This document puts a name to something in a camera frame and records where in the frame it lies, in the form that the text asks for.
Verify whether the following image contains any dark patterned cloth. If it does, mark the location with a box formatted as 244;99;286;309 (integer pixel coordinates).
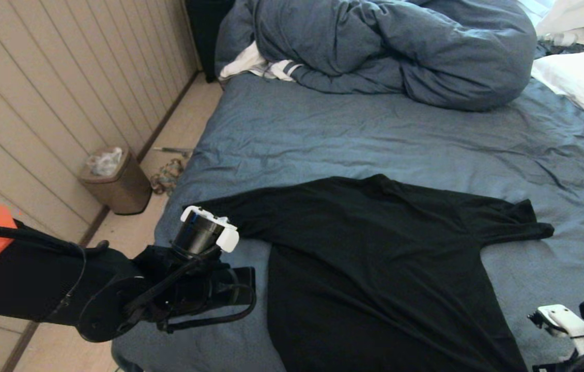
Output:
537;41;584;57

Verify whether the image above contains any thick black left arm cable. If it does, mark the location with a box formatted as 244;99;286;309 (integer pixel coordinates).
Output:
0;221;109;256

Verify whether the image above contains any white striped garment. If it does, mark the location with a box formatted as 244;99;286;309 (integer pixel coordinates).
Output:
220;41;303;82

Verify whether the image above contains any blue bed sheet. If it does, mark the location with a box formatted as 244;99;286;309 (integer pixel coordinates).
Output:
111;71;584;372

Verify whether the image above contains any black t-shirt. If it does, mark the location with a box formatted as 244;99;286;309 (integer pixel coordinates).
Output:
189;174;555;372

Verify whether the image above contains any crumpled blue duvet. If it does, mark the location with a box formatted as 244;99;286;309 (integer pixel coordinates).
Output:
214;0;537;112

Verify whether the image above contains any brown trash bin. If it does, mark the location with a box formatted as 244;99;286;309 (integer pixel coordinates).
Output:
78;147;152;215

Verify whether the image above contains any white plastic bin bag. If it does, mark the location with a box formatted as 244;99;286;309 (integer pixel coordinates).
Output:
88;148;124;177

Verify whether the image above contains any black bedside cabinet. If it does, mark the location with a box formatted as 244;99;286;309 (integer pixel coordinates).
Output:
187;0;236;82

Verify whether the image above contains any small clutter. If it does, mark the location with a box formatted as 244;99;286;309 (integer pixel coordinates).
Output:
150;159;185;196

